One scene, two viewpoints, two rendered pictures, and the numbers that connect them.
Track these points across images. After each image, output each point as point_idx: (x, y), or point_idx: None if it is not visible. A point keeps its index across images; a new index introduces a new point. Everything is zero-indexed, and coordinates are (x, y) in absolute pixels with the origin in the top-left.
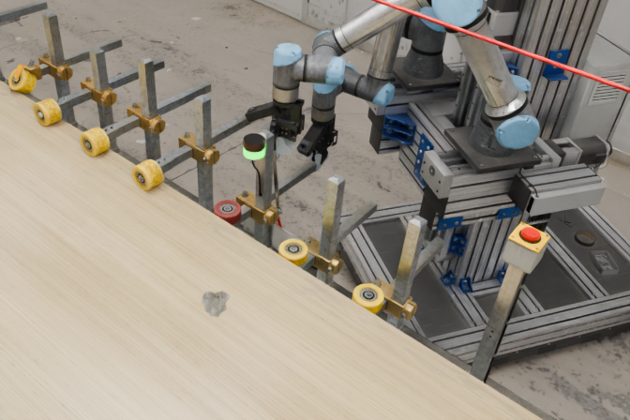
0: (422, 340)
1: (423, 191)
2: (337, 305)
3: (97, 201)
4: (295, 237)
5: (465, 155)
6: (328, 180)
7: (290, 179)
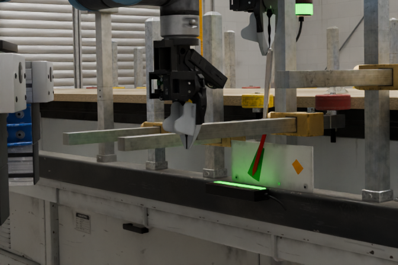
0: (133, 167)
1: (32, 143)
2: (225, 94)
3: None
4: (244, 142)
5: (12, 45)
6: (221, 15)
7: (240, 120)
